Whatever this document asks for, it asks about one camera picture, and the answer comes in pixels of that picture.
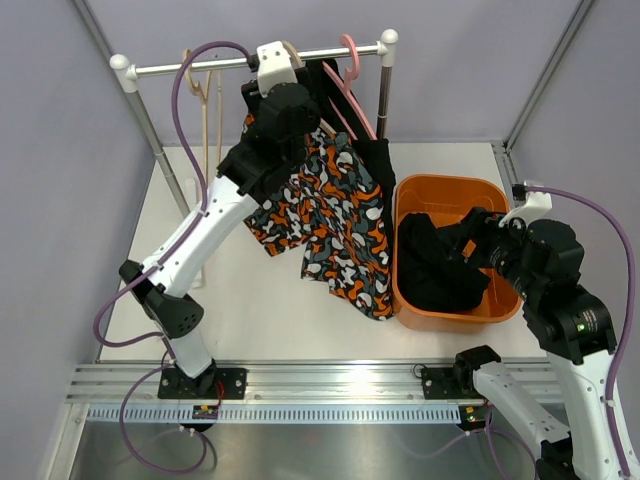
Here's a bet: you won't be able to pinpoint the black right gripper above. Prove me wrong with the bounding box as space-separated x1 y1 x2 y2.
435 205 540 300

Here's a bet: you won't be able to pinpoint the black shorts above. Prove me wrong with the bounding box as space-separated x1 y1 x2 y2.
395 213 490 313
305 59 396 238

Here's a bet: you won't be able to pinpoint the beige wooden hanger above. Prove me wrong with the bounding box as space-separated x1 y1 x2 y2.
282 40 340 135
185 69 224 181

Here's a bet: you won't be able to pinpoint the orange camouflage shorts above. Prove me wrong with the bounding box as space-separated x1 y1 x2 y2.
244 130 396 321

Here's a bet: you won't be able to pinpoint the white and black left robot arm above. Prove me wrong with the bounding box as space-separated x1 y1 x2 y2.
119 83 321 399

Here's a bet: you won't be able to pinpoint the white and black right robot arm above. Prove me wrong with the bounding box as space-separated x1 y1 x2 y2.
444 207 639 479

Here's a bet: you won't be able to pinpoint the pink plastic hanger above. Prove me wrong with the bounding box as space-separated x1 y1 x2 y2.
322 34 377 140

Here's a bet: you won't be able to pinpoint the orange plastic laundry basket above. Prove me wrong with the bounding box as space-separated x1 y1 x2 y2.
392 174 521 334

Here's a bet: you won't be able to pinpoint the white and steel clothes rack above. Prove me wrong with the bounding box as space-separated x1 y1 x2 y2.
108 28 400 289

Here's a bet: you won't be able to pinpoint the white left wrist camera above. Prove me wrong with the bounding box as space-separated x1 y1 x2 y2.
253 41 298 98

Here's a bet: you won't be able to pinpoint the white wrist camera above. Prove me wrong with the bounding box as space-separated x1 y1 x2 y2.
253 41 298 98
499 181 552 227

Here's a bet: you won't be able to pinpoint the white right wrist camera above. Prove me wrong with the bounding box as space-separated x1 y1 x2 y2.
499 181 552 227

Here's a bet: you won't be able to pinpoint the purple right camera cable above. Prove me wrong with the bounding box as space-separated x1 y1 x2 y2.
527 185 631 480

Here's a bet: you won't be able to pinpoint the purple camera cable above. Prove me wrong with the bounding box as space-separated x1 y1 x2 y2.
94 42 251 349
527 185 631 480

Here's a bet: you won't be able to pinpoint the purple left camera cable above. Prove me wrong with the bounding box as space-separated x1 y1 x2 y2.
94 42 251 349

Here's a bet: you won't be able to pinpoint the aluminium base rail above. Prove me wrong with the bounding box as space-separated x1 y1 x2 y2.
64 362 561 406

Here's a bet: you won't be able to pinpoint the purple cable lower right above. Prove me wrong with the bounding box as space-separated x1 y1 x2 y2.
389 404 539 480

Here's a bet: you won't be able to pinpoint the purple cable lower left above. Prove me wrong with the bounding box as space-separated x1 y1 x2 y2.
118 359 219 474

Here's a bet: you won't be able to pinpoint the white slotted cable duct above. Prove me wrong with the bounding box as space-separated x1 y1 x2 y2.
87 404 461 425

